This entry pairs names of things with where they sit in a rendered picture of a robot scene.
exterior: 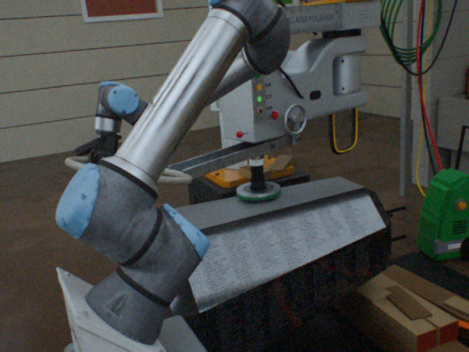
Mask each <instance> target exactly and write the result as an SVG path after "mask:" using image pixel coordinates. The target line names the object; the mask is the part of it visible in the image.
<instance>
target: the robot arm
mask: <svg viewBox="0 0 469 352"><path fill-rule="evenodd" d="M208 4H209V5H210V6H211V7H213V8H212V9H211V10H210V11H209V12H208V15H207V17H206V19H205V21H204V23H203V24H202V26H201V27H200V29H199V30H198V32H197V33H196V35H195V36H194V38H193V39H192V41H191V43H190V45H189V46H188V47H187V49H186V50H185V52H184V53H182V55H181V57H180V58H179V59H178V61H177V63H176V64H175V66H174V68H173V69H172V71H171V72H170V74H169V75H168V77H167V78H166V80H165V81H164V82H163V84H162V86H161V87H160V89H159V90H158V92H157V94H155V96H154V97H153V99H152V100H151V101H150V103H149V104H148V103H146V102H145V101H143V100H142V99H141V98H140V97H139V96H138V95H137V92H136V91H135V90H134V89H132V88H131V87H129V86H126V85H124V84H121V83H117V82H112V81H103V82H101V83H100V87H99V89H98V90H99V93H98V99H97V109H96V115H95V123H94V129H96V130H97V131H96V134H97V135H100V138H96V139H94V140H92V141H90V142H88V143H86V144H83V145H81V146H80V147H78V148H77V149H75V154H76V156H81V157H82V156H86V155H88V154H90V156H89V160H88V161H87V164H86V165H83V166H82V168H80V169H79V170H78V172H77V173H76V174H75V176H74V177H73V179H72V180H71V181H70V183H69V184H68V186H67V188H66V190H64V192H63V194H62V197H61V199H60V200H59V204H58V206H57V209H56V223H57V224H58V226H59V227H60V228H61V229H62V230H64V231H65V232H67V233H69V234H70V235H72V237H73V238H75V239H78V240H79V241H81V242H82V243H85V244H86V245H88V246H89V247H91V248H92V249H94V250H95V251H97V252H99V253H101V254H103V255H104V256H106V257H107V258H109V259H112V260H113V261H115V262H117V263H119V266H118V267H117V269H116V270H115V272H114V273H113V274H112V275H110V276H108V277H106V278H105V279H104V280H103V281H101V282H99V283H98V284H96V285H95V286H94V287H93V288H92V289H90V290H89V292H88V293H87V295H86V296H85V299H86V302H87V304H88V305H89V307H90V308H91V309H92V310H93V311H95V313H96V314H98V316H99V317H100V318H101V319H102V320H103V321H105V322H106V323H107V324H108V325H109V326H111V327H112V328H113V329H115V330H117V331H119V332H120V333H122V334H124V335H125V336H127V337H129V338H131V339H132V340H134V341H136V342H139V343H141V344H145V345H153V344H154V343H155V341H156V339H157V338H158V336H159V334H160V330H161V329H162V327H163V321H164V318H165V315H166V311H167V309H168V308H169V306H170V305H171V303H172V302H173V300H174V299H175V297H176V296H177V294H178V293H179V292H180V290H181V289H182V287H184V286H185V284H186V282H187V281H188V280H189V279H190V276H191V274H192V273H193V272H194V271H195V269H196V268H197V266H198V265H199V264H200V262H201V261H203V257H204V256H205V254H206V252H207V251H208V249H209V248H210V239H209V238H208V237H206V236H205V235H203V234H202V233H201V232H200V231H199V230H197V229H196V228H195V227H194V225H192V223H190V222H189V221H188V220H187V219H186V218H184V217H183V216H182V215H181V214H179V213H178V212H177V211H175V210H174V209H173V208H171V207H170V206H169V205H167V204H164V205H162V206H161V208H160V209H159V208H157V207H156V206H154V205H153V204H155V202H156V200H157V199H158V196H159V191H158V185H157V183H158V180H159V179H160V177H161V175H162V174H163V172H164V170H165V168H166V167H167V166H168V164H169V162H170V160H171V159H172V158H173V156H174V154H175V153H176V151H177V150H178V148H179V147H180V146H181V144H182V142H183V141H184V139H185V137H186V136H187V135H188V133H189V131H190V129H191V128H192V127H193V125H194V123H195V121H196V120H197V119H198V117H199V115H200V113H201V112H202V110H203V108H205V107H206V106H209V105H210V104H212V103H214V102H216V101H217V100H218V99H220V98H222V97H223V96H224V95H227V94H228V93H230V92H231V91H233V90H235V89H236V88H238V87H239V86H240V85H242V84H244V83H245V82H247V81H249V80H250V79H252V78H253V77H255V76H257V75H259V74H260V75H263V76H268V75H270V74H271V73H273V72H274V71H276V70H277V69H278V68H279V67H280V66H281V63H282V62H283V61H284V59H285V57H286V56H287V54H288V51H289V47H290V43H291V29H290V25H289V21H288V17H287V15H286V13H285V12H284V11H283V10H282V9H281V8H279V7H278V5H277V4H276V3H275V2H274V1H273V0H208ZM122 120H124V121H125V122H127V123H128V124H130V125H132V126H133V129H132V131H130V133H129V134H128V135H127V137H126V138H125V140H124V142H123V143H122V145H121V147H120V148H119V149H118V151H117V148H118V142H119V139H122V136H121V135H117V133H120V130H121V124H122Z"/></svg>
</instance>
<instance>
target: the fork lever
mask: <svg viewBox="0 0 469 352"><path fill-rule="evenodd" d="M300 140H301V136H297V137H296V142H298V143H300ZM291 144H292V135H290V134H287V135H283V136H279V137H276V138H272V139H268V140H266V142H265V143H264V144H259V145H257V146H254V147H250V148H248V149H246V148H245V142H242V143H239V144H236V145H232V146H230V147H225V148H223V149H220V150H216V151H214V152H211V153H208V154H204V155H200V156H197V157H195V158H191V159H188V160H186V161H182V162H179V163H175V164H172V165H169V166H168V168H169V169H174V171H178V172H183V174H188V175H190V176H191V177H192V179H195V178H198V177H201V176H203V175H208V174H210V173H213V172H216V171H218V170H219V169H223V168H224V167H227V166H231V165H233V164H237V163H240V162H242V161H246V160H248V159H250V158H254V157H257V156H259V155H263V154H265V153H269V152H272V151H274V150H277V149H280V148H282V147H286V146H288V145H291Z"/></svg>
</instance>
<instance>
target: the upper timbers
mask: <svg viewBox="0 0 469 352"><path fill-rule="evenodd" d="M372 282H373V283H375V284H377V285H379V286H381V287H390V286H394V285H398V286H400V287H401V288H402V289H403V290H405V291H407V293H408V294H409V295H410V296H412V297H413V298H414V299H415V300H416V301H417V302H418V303H420V304H421V305H423V306H424V307H425V308H427V309H428V310H429V312H431V313H432V317H429V318H423V319H419V320H413V321H411V319H409V318H408V317H407V316H406V315H405V313H403V311H401V310H400V309H398V308H397V307H396V306H395V305H394V304H393V303H392V302H391V301H389V300H388V299H387V298H384V299H383V300H379V301H376V302H374V303H372V302H370V301H368V300H366V299H365V298H364V297H363V296H361V295H359V294H357V293H356V292H354V293H352V294H351V295H349V296H348V297H346V299H347V300H348V301H349V302H350V303H351V304H353V305H354V306H355V307H357V308H358V309H360V310H361V311H362V312H364V313H365V314H366V315H368V316H369V317H370V318H371V319H372V320H373V321H374V322H375V323H377V324H378V325H380V326H382V327H383V328H384V329H385V330H386V331H388V332H389V333H390V334H392V335H393V336H394V337H395V338H396V339H397V340H399V341H400V342H402V343H403V344H404V345H406V346H407V347H408V348H409V349H410V350H412V351H413V352H422V351H425V350H428V349H430V348H433V347H435V345H437V344H438V345H442V344H444V343H446V342H449V341H452V340H455V339H457V338H458V326H459V320H457V319H456V318H454V317H452V316H450V315H449V314H447V313H446V312H444V311H443V310H441V309H440V308H438V307H436V306H435V305H433V304H431V303H429V302H428V301H426V300H425V299H423V298H421V297H419V296H417V295H416V294H414V293H412V291H411V290H408V289H407V288H406V287H403V286H401V285H400V284H398V283H396V282H395V281H393V280H392V279H389V278H388V277H386V276H385V275H382V274H380V275H378V276H377V277H375V278H374V279H373V280H372Z"/></svg>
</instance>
